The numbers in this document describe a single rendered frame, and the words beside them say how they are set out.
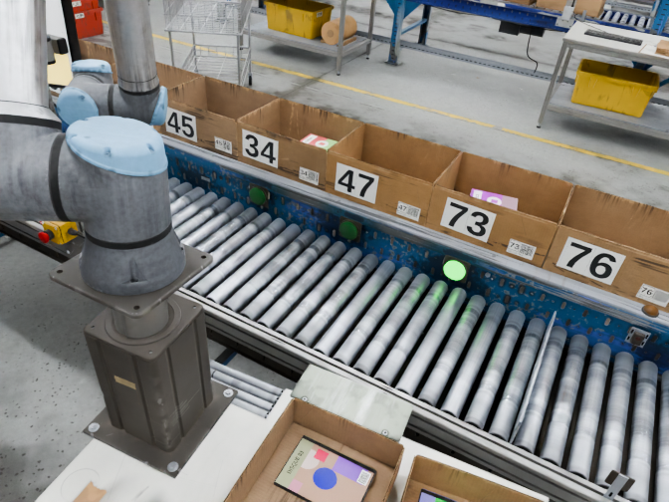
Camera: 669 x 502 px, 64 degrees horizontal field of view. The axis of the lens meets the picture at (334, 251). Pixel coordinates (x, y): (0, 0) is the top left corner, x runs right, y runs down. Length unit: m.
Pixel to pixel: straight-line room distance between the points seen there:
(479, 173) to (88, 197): 1.41
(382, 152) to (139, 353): 1.31
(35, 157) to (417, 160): 1.42
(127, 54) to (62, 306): 1.86
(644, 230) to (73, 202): 1.67
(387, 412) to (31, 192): 0.94
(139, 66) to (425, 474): 1.09
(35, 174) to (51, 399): 1.68
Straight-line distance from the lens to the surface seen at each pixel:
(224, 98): 2.46
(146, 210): 0.95
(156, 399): 1.20
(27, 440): 2.45
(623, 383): 1.73
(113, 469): 1.37
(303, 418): 1.34
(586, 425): 1.57
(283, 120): 2.29
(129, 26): 1.25
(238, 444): 1.35
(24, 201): 0.98
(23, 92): 1.01
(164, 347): 1.12
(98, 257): 1.01
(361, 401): 1.42
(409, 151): 2.06
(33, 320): 2.91
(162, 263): 1.01
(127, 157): 0.90
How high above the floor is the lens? 1.88
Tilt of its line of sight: 37 degrees down
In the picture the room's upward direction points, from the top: 5 degrees clockwise
